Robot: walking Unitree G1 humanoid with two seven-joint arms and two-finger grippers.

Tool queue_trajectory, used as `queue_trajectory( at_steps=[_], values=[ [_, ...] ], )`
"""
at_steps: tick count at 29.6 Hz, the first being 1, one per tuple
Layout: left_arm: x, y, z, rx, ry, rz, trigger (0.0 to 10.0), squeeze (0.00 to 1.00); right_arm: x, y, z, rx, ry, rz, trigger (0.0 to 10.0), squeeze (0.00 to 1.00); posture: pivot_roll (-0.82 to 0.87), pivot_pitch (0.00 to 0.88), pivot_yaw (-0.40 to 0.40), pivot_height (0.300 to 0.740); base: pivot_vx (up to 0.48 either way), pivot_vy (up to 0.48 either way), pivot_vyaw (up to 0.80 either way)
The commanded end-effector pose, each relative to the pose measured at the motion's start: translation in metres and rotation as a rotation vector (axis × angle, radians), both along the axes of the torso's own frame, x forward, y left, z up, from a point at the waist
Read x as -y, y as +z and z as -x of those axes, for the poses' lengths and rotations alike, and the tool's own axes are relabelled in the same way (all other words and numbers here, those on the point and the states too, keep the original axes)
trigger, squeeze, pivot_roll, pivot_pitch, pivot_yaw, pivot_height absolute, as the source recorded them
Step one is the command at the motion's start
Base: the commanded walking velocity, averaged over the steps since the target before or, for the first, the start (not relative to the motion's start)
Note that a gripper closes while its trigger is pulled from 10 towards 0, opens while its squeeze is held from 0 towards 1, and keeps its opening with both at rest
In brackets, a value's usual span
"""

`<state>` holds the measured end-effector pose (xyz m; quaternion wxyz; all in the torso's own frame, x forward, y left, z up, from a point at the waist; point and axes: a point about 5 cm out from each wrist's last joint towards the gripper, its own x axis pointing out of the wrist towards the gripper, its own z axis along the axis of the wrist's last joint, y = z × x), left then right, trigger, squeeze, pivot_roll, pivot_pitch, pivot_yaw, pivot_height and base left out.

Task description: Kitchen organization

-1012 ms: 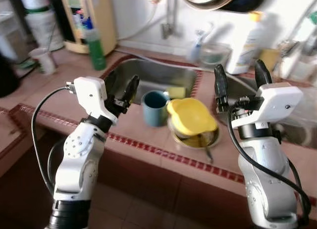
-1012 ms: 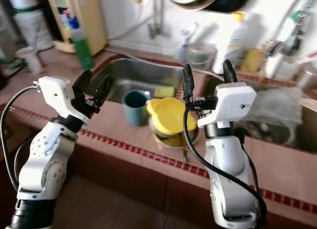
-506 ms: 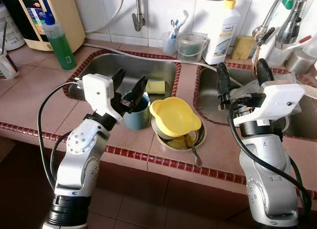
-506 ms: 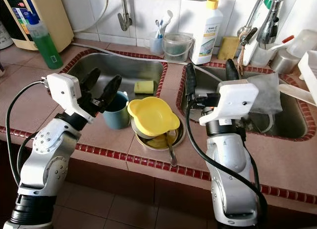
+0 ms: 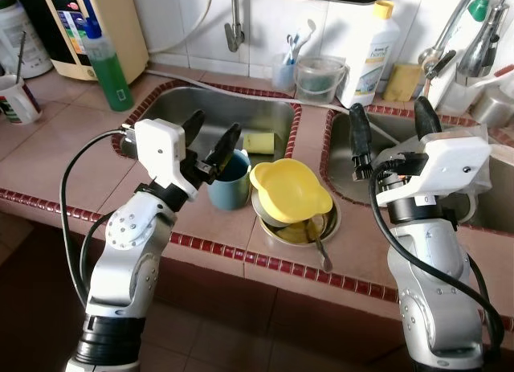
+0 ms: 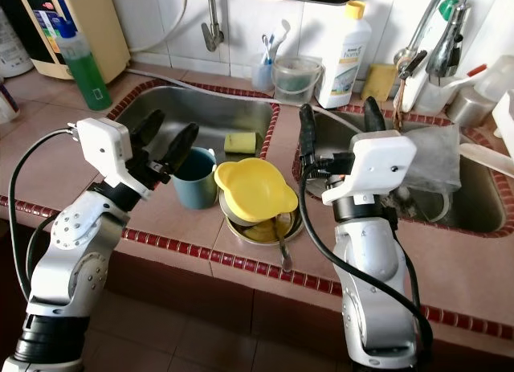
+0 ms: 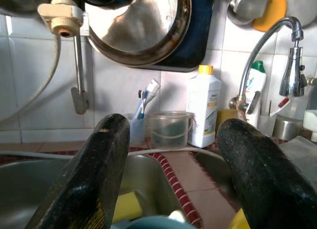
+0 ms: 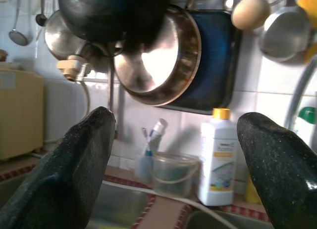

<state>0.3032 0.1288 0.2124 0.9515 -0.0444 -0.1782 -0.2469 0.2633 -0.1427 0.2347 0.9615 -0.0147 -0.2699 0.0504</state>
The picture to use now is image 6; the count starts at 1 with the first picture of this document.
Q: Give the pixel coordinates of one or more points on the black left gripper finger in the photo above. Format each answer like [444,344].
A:
[181,149]
[148,128]

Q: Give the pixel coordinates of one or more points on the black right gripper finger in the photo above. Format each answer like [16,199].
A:
[307,139]
[375,115]

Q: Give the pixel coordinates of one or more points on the blue-grey mug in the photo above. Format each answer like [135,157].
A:
[197,191]

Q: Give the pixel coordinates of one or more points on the yellow plastic bowl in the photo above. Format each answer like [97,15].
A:
[253,187]

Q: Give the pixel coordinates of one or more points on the stainless steel bowl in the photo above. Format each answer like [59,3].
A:
[231,223]

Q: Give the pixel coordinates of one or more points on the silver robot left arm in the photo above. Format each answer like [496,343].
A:
[76,259]

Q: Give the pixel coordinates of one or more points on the dark yellow sponge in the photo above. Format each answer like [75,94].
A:
[379,83]

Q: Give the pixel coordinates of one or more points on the steel sink basin with drain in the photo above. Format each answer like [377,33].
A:
[209,107]

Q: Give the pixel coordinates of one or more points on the white detergent bottle yellow cap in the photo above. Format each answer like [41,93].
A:
[344,67]

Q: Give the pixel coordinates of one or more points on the clear plastic tub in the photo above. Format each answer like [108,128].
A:
[297,81]

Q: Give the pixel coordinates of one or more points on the light yellow sponge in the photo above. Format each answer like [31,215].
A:
[240,143]

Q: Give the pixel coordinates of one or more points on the chrome gooseneck faucet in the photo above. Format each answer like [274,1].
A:
[407,63]

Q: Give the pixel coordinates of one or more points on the clear plastic bag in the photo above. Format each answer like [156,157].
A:
[438,159]

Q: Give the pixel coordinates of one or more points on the green dish soap bottle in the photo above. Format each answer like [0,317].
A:
[90,79]

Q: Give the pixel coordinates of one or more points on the clear toothbrush cup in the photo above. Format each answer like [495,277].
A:
[262,73]

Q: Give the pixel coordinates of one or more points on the chrome spray head faucet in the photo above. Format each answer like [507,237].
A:
[448,55]

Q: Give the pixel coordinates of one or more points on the small steel cup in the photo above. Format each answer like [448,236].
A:
[470,107]

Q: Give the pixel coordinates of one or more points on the white printed mug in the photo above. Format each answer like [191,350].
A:
[8,103]

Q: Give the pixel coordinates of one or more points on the beige water purifier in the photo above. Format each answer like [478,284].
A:
[108,34]

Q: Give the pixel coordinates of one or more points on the white utensil red tip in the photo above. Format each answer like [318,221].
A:
[478,68]

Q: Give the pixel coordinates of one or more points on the cream plastic spatula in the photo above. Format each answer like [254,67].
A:
[486,159]

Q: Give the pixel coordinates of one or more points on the white plastic jar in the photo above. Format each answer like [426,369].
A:
[14,47]

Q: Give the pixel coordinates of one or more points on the clear plastic container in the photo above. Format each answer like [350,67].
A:
[496,76]

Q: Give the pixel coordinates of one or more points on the white bottle green cap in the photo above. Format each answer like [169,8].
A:
[449,9]

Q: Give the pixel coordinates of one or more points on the white dish rack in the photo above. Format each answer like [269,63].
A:
[506,127]

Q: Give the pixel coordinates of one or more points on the steel sink basin under faucet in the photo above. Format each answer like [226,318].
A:
[474,203]

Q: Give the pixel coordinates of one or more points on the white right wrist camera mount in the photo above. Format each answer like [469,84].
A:
[377,159]

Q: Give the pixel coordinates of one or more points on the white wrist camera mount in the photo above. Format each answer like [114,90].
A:
[108,151]
[377,159]

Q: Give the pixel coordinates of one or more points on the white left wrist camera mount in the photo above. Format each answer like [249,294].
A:
[108,151]

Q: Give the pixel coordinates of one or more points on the steel wall tap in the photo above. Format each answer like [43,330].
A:
[212,26]

